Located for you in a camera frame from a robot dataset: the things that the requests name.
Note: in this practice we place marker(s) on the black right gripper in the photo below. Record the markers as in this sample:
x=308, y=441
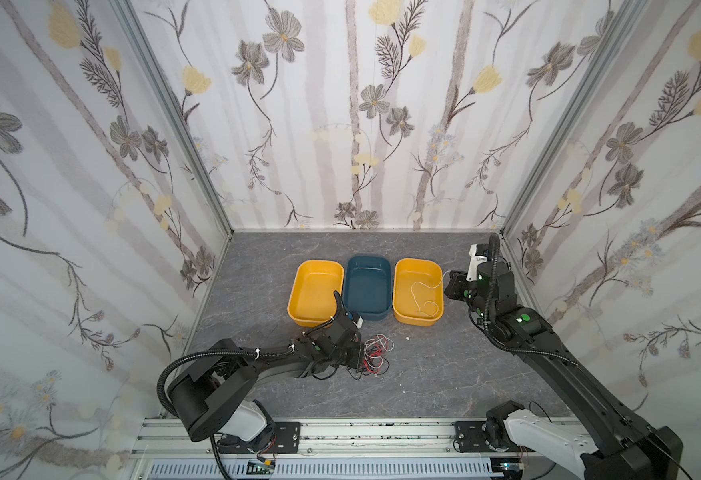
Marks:
x=458, y=285

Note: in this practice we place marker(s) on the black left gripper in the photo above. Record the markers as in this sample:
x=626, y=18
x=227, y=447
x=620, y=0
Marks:
x=343, y=327

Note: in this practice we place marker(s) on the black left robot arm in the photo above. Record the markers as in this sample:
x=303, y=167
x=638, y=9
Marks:
x=208, y=391

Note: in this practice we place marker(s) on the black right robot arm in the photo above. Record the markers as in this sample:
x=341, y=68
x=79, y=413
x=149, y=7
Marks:
x=616, y=442

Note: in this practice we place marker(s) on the left yellow plastic bin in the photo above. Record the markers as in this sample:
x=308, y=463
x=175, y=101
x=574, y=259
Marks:
x=312, y=299

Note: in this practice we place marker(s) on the yellow plastic bin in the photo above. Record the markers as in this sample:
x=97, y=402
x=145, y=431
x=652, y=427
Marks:
x=312, y=299
x=417, y=292

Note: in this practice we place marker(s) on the right yellow plastic bin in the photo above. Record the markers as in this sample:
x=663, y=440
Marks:
x=417, y=292

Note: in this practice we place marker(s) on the teal plastic bin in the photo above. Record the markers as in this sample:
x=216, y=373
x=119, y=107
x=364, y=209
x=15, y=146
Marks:
x=368, y=287

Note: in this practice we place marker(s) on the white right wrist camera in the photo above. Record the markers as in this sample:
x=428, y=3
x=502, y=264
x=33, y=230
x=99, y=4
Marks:
x=477, y=256

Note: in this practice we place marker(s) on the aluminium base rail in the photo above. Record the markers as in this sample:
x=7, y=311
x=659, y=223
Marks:
x=163, y=451

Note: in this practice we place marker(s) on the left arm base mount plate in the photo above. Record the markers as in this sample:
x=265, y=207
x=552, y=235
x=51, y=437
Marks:
x=278, y=438

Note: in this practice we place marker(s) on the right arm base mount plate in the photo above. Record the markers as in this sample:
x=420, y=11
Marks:
x=471, y=437

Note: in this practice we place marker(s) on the white perforated cable duct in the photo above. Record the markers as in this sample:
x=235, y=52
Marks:
x=358, y=468

